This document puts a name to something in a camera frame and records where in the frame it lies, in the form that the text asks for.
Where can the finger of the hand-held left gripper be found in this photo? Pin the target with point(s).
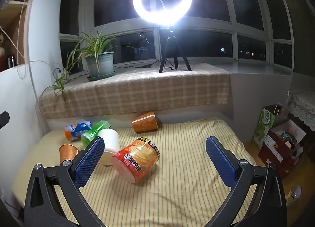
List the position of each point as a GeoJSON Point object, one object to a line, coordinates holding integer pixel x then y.
{"type": "Point", "coordinates": [3, 120]}

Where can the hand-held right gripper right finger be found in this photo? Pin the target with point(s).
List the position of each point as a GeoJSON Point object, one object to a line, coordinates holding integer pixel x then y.
{"type": "Point", "coordinates": [220, 161]}

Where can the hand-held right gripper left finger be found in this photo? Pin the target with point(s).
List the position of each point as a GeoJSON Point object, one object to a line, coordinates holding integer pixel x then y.
{"type": "Point", "coordinates": [89, 161]}

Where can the red instant noodle cup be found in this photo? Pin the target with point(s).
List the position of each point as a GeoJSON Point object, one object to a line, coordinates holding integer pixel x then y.
{"type": "Point", "coordinates": [133, 164]}

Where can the small orange paper cup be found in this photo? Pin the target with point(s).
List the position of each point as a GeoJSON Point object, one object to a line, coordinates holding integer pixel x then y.
{"type": "Point", "coordinates": [67, 153]}

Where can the white paper cup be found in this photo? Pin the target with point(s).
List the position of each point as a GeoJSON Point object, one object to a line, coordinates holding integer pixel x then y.
{"type": "Point", "coordinates": [111, 143]}

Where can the large orange paper cup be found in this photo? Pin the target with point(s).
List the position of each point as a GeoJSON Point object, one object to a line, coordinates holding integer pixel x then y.
{"type": "Point", "coordinates": [145, 122]}

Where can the green plastic bottle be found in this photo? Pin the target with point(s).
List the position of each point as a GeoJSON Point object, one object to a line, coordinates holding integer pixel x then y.
{"type": "Point", "coordinates": [94, 131]}

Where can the blue and orange snack packet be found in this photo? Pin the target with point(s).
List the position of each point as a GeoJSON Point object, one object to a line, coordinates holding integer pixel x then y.
{"type": "Point", "coordinates": [75, 129]}

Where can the yellow striped bed sheet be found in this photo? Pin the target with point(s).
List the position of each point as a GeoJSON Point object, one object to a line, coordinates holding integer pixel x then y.
{"type": "Point", "coordinates": [187, 145]}

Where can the dark red cardboard box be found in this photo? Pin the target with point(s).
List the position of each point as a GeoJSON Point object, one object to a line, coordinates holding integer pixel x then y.
{"type": "Point", "coordinates": [270, 154]}

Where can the green paper bag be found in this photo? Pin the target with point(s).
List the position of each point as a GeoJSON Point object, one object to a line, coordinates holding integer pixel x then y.
{"type": "Point", "coordinates": [264, 124]}

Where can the dark bottle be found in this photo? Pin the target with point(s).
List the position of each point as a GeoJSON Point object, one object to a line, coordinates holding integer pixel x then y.
{"type": "Point", "coordinates": [11, 60]}

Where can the pink round object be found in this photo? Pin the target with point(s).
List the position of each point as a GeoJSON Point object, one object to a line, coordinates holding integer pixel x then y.
{"type": "Point", "coordinates": [294, 192]}

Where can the green pot saucer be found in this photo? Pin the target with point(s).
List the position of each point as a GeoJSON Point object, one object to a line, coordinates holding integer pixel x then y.
{"type": "Point", "coordinates": [108, 75]}

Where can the beige checked cloth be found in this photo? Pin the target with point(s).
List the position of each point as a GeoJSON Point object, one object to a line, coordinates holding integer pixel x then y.
{"type": "Point", "coordinates": [147, 90]}

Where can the grey-green flower pot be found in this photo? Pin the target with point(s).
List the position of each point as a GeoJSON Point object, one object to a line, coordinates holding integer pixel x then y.
{"type": "Point", "coordinates": [99, 65]}

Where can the white lace cloth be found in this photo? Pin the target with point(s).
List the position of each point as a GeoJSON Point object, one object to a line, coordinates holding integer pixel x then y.
{"type": "Point", "coordinates": [304, 104]}

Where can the wooden shelf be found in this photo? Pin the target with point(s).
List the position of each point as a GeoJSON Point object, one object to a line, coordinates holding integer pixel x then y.
{"type": "Point", "coordinates": [12, 17]}

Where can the spider plant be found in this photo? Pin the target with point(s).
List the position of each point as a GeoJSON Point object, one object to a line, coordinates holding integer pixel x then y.
{"type": "Point", "coordinates": [86, 45]}

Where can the black tripod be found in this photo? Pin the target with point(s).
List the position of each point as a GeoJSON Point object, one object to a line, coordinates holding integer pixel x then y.
{"type": "Point", "coordinates": [170, 42]}

